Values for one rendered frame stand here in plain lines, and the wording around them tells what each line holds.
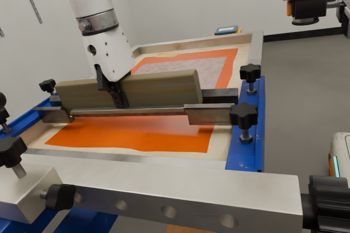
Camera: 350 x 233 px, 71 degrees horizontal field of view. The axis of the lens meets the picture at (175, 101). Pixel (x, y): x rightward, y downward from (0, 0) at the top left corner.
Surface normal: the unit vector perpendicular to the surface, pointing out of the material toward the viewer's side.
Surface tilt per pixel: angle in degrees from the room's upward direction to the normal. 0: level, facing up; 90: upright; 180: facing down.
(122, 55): 89
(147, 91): 91
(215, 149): 0
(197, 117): 90
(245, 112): 0
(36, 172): 0
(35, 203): 90
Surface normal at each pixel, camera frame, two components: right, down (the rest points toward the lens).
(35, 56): 0.93, -0.02
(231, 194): -0.20, -0.87
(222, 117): -0.31, 0.50
